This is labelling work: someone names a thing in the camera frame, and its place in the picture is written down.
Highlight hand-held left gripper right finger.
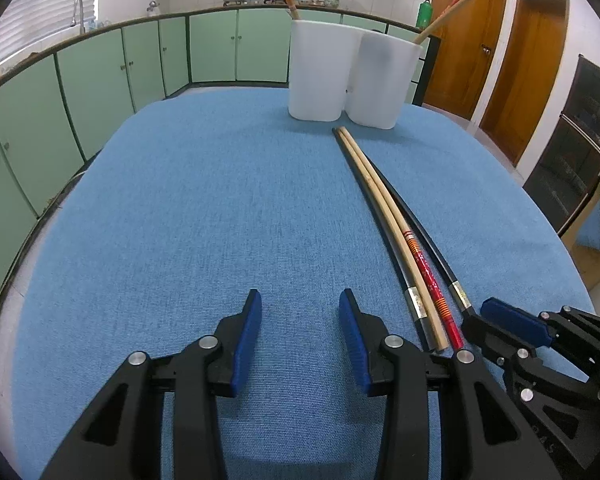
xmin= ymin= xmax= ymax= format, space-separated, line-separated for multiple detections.
xmin=338 ymin=288 xmax=563 ymax=480

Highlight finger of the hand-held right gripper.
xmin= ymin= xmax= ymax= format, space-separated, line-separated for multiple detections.
xmin=461 ymin=312 xmax=542 ymax=369
xmin=480 ymin=297 xmax=600 ymax=362

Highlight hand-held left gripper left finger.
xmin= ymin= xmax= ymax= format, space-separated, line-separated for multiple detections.
xmin=39 ymin=288 xmax=263 ymax=480

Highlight plain bamboo chopstick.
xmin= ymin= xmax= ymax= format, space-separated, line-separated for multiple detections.
xmin=412 ymin=0 xmax=473 ymax=45
xmin=340 ymin=127 xmax=450 ymax=353

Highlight black chopstick silver band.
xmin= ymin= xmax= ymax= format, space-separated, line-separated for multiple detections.
xmin=332 ymin=127 xmax=438 ymax=352
xmin=367 ymin=160 xmax=476 ymax=318

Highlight bamboo chopstick red end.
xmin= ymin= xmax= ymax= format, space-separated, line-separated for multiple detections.
xmin=430 ymin=0 xmax=470 ymax=26
xmin=345 ymin=127 xmax=465 ymax=351

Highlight white double utensil holder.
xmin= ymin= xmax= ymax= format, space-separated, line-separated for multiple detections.
xmin=287 ymin=19 xmax=424 ymax=130

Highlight blue table mat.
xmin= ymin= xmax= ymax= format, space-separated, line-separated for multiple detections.
xmin=10 ymin=87 xmax=597 ymax=480

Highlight black glass cabinet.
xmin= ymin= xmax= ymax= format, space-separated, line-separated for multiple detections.
xmin=522 ymin=54 xmax=600 ymax=236

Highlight plain wooden door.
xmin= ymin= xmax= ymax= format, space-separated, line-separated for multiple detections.
xmin=480 ymin=0 xmax=571 ymax=166

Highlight green base cabinets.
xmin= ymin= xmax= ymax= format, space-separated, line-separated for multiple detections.
xmin=0 ymin=7 xmax=441 ymax=291

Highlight metal kitchen faucet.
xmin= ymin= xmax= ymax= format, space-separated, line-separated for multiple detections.
xmin=71 ymin=0 xmax=87 ymax=36

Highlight white window blind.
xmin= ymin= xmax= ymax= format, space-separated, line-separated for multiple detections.
xmin=0 ymin=0 xmax=98 ymax=66

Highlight wooden door with handle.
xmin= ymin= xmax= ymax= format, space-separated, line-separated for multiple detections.
xmin=422 ymin=0 xmax=509 ymax=121

